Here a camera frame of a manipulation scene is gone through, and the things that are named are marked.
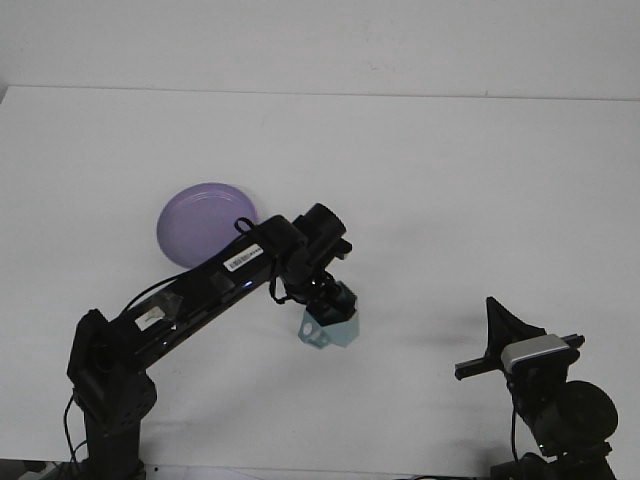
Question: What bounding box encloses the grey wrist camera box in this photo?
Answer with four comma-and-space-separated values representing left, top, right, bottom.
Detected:
499, 333, 575, 374

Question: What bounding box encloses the pale purple round plate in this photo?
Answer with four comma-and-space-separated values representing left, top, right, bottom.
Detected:
155, 182, 261, 271

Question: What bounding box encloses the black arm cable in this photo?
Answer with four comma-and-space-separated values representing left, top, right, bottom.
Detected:
509, 394, 522, 461
119, 216, 294, 315

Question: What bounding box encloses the pale blue hexagonal cup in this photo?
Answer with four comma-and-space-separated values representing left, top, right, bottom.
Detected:
297, 282, 362, 350

